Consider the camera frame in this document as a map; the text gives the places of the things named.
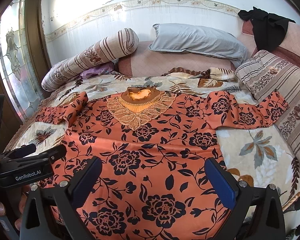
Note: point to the purple cloth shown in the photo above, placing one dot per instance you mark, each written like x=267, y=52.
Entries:
x=98, y=70

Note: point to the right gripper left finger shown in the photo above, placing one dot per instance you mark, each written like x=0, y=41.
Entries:
x=38, y=220

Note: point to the orange black floral blouse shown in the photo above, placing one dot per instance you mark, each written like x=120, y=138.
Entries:
x=153, y=146

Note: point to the black garment on headboard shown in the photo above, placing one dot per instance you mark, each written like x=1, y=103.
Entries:
x=269, y=29

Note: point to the grey pillow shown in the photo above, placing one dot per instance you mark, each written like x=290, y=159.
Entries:
x=185, y=38

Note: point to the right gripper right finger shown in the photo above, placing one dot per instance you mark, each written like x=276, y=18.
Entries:
x=255, y=213

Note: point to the person's left hand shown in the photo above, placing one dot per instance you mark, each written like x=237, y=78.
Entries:
x=23, y=198

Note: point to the cream leaf-pattern fleece blanket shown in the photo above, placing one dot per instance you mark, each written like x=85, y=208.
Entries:
x=258, y=156

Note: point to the stained glass wooden door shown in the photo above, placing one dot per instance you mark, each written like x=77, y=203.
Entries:
x=23, y=63

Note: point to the pink quilted bed sheet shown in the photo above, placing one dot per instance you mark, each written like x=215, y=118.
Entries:
x=144, y=62

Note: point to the striped cylindrical bolster pillow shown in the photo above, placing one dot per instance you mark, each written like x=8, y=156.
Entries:
x=121, y=44

